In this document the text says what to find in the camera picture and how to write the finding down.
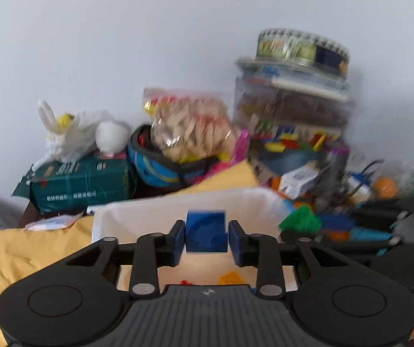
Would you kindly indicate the green toy brick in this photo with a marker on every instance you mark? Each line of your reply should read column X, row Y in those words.
column 299, row 220

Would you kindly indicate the small white box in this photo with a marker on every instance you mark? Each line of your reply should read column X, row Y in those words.
column 297, row 182

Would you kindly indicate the dark green packet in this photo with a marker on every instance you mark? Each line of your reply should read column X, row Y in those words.
column 77, row 184

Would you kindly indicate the white plastic bin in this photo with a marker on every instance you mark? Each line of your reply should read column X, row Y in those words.
column 138, row 217

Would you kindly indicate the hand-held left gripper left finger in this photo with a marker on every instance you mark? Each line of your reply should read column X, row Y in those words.
column 178, row 242

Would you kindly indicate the white plastic bag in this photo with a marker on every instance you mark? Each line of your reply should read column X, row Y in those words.
column 69, row 133

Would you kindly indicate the round printed tin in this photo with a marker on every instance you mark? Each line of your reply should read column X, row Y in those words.
column 300, row 48

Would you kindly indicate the clear box of toy bricks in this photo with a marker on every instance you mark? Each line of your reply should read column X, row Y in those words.
column 293, row 123

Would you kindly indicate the yellow cloth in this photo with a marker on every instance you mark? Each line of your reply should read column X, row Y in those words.
column 30, row 260

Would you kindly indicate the white paper packet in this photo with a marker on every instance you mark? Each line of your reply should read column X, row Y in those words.
column 51, row 222

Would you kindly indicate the blue black helmet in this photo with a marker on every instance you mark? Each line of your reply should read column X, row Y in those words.
column 152, row 170

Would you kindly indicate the orange ball in net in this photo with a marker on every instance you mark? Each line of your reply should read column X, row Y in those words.
column 385, row 187

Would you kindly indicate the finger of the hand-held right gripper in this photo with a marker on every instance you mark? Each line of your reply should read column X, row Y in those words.
column 369, row 235
column 337, row 223

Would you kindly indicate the yellow toy brick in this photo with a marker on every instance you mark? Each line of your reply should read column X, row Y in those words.
column 231, row 278

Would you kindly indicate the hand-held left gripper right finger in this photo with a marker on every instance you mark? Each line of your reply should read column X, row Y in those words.
column 237, row 245

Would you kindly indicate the purple lid can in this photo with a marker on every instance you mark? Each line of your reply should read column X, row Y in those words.
column 337, row 155

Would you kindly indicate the clear snack bag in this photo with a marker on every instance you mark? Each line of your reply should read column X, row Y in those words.
column 188, row 126

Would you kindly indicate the pink plastic toy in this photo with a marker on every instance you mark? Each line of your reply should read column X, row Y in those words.
column 241, row 146

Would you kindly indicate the blue toy block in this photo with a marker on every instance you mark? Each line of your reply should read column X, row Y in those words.
column 207, row 231

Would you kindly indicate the large red toy brick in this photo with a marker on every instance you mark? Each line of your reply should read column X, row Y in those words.
column 186, row 282

